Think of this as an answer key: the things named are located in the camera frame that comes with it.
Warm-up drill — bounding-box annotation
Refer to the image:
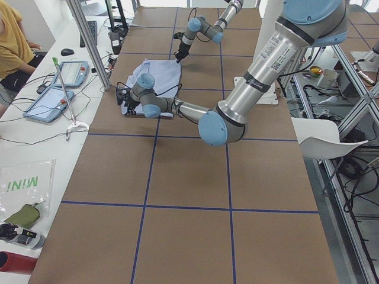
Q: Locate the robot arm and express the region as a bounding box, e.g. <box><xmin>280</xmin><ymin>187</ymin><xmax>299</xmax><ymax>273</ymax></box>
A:
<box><xmin>173</xmin><ymin>0</ymin><xmax>244</xmax><ymax>63</ymax></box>
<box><xmin>116</xmin><ymin>1</ymin><xmax>349</xmax><ymax>146</ymax></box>

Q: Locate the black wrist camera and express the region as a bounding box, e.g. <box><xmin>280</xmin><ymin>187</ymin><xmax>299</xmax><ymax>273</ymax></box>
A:
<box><xmin>115</xmin><ymin>82</ymin><xmax>130</xmax><ymax>105</ymax></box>
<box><xmin>173</xmin><ymin>32</ymin><xmax>184</xmax><ymax>40</ymax></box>

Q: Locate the black white small device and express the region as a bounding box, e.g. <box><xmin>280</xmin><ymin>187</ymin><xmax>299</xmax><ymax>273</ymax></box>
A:
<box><xmin>1</xmin><ymin>223</ymin><xmax>46</xmax><ymax>250</ymax></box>

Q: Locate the green fabric pouch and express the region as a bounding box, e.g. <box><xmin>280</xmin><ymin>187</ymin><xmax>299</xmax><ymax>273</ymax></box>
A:
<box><xmin>4</xmin><ymin>204</ymin><xmax>40</xmax><ymax>228</ymax></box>

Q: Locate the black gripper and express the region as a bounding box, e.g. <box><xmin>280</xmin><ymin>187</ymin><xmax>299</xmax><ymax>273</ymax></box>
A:
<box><xmin>174</xmin><ymin>42</ymin><xmax>192</xmax><ymax>63</ymax></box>
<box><xmin>123</xmin><ymin>94</ymin><xmax>140</xmax><ymax>115</ymax></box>

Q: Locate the blue teach pendant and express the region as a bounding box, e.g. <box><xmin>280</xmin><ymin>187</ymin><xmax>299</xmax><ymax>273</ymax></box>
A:
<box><xmin>58</xmin><ymin>61</ymin><xmax>89</xmax><ymax>89</ymax></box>
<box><xmin>23</xmin><ymin>86</ymin><xmax>74</xmax><ymax>122</ymax></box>

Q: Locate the black keyboard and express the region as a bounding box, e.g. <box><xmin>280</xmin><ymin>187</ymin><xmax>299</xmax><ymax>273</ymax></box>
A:
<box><xmin>79</xmin><ymin>20</ymin><xmax>98</xmax><ymax>48</ymax></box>

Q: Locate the clear plastic MiNi bag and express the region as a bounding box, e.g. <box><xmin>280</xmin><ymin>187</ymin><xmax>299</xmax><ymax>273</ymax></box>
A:
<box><xmin>1</xmin><ymin>158</ymin><xmax>56</xmax><ymax>221</ymax></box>

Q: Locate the blue teach pendant near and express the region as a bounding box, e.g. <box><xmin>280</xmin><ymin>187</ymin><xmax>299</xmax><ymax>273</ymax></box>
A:
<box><xmin>23</xmin><ymin>86</ymin><xmax>74</xmax><ymax>122</ymax></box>

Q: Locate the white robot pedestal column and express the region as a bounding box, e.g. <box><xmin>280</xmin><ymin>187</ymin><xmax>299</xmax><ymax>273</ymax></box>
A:
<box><xmin>233</xmin><ymin>0</ymin><xmax>285</xmax><ymax>105</ymax></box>

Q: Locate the blue teach pendant far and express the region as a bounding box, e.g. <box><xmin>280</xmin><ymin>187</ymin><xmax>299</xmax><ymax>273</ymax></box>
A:
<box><xmin>58</xmin><ymin>61</ymin><xmax>89</xmax><ymax>89</ymax></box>

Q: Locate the black computer mouse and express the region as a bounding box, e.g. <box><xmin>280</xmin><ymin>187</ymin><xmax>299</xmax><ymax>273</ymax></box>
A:
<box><xmin>60</xmin><ymin>48</ymin><xmax>75</xmax><ymax>56</ymax></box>

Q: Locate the red bottle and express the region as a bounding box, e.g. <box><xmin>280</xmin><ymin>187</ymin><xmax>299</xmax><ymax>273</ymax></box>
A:
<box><xmin>1</xmin><ymin>251</ymin><xmax>38</xmax><ymax>275</ymax></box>

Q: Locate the light blue striped shirt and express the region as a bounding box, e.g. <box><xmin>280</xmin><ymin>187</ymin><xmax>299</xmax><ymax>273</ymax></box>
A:
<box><xmin>126</xmin><ymin>59</ymin><xmax>181</xmax><ymax>118</ymax></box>

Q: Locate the person in yellow shirt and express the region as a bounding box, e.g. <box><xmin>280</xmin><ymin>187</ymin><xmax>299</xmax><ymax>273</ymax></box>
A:
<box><xmin>0</xmin><ymin>0</ymin><xmax>48</xmax><ymax>118</ymax></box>

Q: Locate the grey aluminium frame post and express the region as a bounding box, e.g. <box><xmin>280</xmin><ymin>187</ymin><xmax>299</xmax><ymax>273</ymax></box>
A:
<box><xmin>66</xmin><ymin>0</ymin><xmax>111</xmax><ymax>91</ymax></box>

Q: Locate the green handled grabber stick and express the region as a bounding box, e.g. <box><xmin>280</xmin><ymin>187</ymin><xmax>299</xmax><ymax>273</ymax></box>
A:
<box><xmin>52</xmin><ymin>57</ymin><xmax>89</xmax><ymax>141</ymax></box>

